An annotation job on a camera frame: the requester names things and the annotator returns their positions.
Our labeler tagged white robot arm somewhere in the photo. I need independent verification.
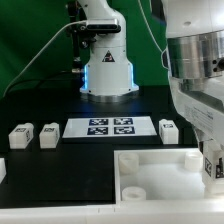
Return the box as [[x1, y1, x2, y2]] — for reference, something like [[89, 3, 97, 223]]
[[77, 0, 224, 151]]

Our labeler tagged white plate with tags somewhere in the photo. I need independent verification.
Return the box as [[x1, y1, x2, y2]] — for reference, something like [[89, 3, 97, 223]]
[[63, 116, 157, 139]]

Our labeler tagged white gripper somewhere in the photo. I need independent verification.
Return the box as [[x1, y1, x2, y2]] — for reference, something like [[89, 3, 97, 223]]
[[169, 77, 224, 152]]

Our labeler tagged white camera cable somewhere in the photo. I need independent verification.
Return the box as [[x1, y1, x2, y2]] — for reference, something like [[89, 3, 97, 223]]
[[2, 20, 88, 98]]

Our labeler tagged grey camera on mount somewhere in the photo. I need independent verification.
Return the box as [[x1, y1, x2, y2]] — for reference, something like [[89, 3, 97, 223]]
[[86, 19, 121, 34]]

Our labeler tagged black camera stand pole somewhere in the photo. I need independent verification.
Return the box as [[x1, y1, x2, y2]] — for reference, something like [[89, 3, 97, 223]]
[[66, 0, 82, 73]]

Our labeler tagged white square tabletop part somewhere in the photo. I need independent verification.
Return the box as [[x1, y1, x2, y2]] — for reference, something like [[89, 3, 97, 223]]
[[114, 148, 224, 202]]

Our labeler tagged white L-shaped obstacle fence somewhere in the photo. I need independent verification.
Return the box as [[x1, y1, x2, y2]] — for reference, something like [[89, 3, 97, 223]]
[[0, 157, 224, 224]]

